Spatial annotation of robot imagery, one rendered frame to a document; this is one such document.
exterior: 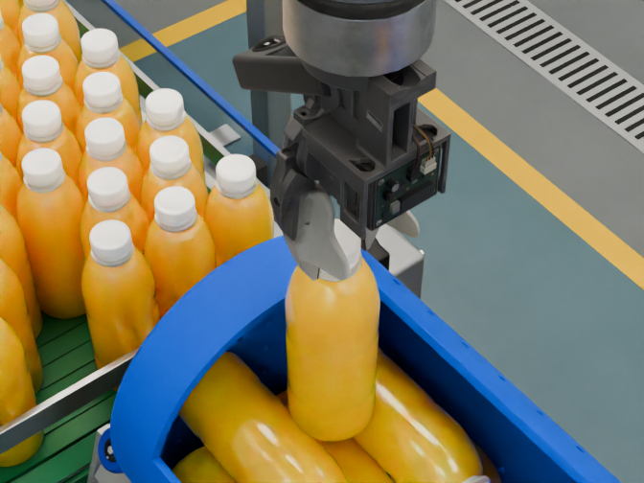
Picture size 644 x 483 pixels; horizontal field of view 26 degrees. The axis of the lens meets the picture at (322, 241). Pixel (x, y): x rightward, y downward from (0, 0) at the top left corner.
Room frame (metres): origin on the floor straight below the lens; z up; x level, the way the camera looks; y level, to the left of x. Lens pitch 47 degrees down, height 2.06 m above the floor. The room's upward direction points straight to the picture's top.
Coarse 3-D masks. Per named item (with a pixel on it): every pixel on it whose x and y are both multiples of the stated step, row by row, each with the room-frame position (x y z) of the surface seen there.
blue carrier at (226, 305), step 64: (256, 256) 0.75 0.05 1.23; (192, 320) 0.70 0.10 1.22; (256, 320) 0.69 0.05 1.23; (384, 320) 0.82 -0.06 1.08; (128, 384) 0.67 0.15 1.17; (192, 384) 0.65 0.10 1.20; (448, 384) 0.75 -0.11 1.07; (512, 384) 0.67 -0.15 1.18; (128, 448) 0.64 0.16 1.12; (192, 448) 0.71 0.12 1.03; (512, 448) 0.68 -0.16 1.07; (576, 448) 0.60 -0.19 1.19
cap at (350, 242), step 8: (336, 224) 0.69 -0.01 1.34; (344, 224) 0.69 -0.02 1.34; (336, 232) 0.68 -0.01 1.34; (344, 232) 0.68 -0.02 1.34; (352, 232) 0.68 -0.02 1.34; (344, 240) 0.67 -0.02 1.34; (352, 240) 0.67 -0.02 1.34; (360, 240) 0.67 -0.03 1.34; (344, 248) 0.66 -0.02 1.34; (352, 248) 0.66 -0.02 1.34; (352, 256) 0.66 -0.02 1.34; (352, 264) 0.66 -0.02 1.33
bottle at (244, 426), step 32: (224, 384) 0.69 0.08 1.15; (256, 384) 0.69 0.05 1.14; (192, 416) 0.67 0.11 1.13; (224, 416) 0.66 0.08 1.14; (256, 416) 0.66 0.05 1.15; (288, 416) 0.66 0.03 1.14; (224, 448) 0.64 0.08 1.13; (256, 448) 0.63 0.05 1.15; (288, 448) 0.62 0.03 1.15; (320, 448) 0.63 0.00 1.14; (256, 480) 0.61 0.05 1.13; (288, 480) 0.60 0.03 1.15; (320, 480) 0.60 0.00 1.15
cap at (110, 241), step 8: (104, 224) 0.91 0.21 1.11; (112, 224) 0.91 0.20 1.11; (120, 224) 0.91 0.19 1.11; (96, 232) 0.90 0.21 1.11; (104, 232) 0.90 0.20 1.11; (112, 232) 0.90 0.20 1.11; (120, 232) 0.90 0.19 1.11; (128, 232) 0.90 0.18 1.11; (96, 240) 0.89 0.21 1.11; (104, 240) 0.89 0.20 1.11; (112, 240) 0.89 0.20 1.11; (120, 240) 0.89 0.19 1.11; (128, 240) 0.89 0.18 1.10; (96, 248) 0.88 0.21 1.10; (104, 248) 0.88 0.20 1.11; (112, 248) 0.88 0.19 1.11; (120, 248) 0.88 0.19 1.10; (128, 248) 0.89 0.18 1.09; (96, 256) 0.88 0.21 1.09; (104, 256) 0.88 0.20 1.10; (112, 256) 0.88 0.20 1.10; (120, 256) 0.88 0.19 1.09
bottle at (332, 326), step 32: (288, 288) 0.67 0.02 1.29; (320, 288) 0.65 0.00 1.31; (352, 288) 0.65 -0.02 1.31; (288, 320) 0.66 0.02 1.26; (320, 320) 0.64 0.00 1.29; (352, 320) 0.64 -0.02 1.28; (288, 352) 0.66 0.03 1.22; (320, 352) 0.64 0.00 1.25; (352, 352) 0.64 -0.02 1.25; (288, 384) 0.66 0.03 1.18; (320, 384) 0.64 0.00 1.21; (352, 384) 0.64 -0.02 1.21; (320, 416) 0.64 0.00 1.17; (352, 416) 0.64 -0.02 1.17
